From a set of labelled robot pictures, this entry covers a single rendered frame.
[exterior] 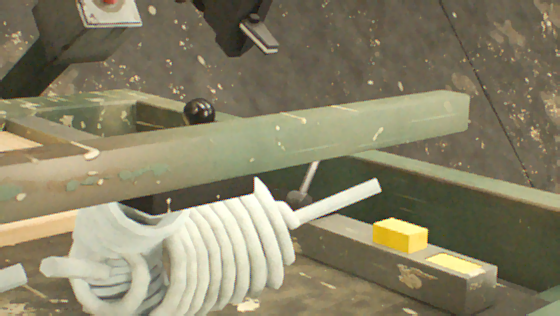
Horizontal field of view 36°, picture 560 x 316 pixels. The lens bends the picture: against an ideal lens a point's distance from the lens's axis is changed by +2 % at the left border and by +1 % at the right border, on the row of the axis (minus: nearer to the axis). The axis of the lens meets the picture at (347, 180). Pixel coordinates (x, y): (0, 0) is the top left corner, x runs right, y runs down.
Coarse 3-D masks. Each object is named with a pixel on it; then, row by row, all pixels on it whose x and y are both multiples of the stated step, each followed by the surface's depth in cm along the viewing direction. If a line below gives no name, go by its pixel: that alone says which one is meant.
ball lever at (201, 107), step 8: (192, 104) 98; (200, 104) 98; (208, 104) 99; (184, 112) 99; (192, 112) 98; (200, 112) 98; (208, 112) 99; (192, 120) 98; (200, 120) 98; (208, 120) 99
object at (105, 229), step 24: (168, 192) 32; (192, 192) 33; (216, 192) 34; (240, 192) 34; (96, 216) 37; (120, 216) 36; (168, 216) 38; (96, 240) 38; (120, 240) 37; (144, 240) 37; (120, 264) 39; (96, 288) 40; (120, 288) 39; (144, 312) 42
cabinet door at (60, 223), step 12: (0, 132) 142; (0, 144) 134; (12, 144) 134; (24, 144) 134; (36, 144) 135; (48, 216) 100; (60, 216) 100; (72, 216) 100; (0, 228) 95; (12, 228) 95; (24, 228) 96; (36, 228) 97; (48, 228) 98; (60, 228) 99; (72, 228) 101; (0, 240) 95; (12, 240) 96; (24, 240) 97
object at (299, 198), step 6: (318, 162) 98; (312, 168) 98; (306, 174) 98; (312, 174) 98; (306, 180) 98; (306, 186) 98; (294, 192) 98; (300, 192) 97; (306, 192) 98; (288, 198) 97; (294, 198) 97; (300, 198) 96; (306, 198) 97; (300, 204) 96
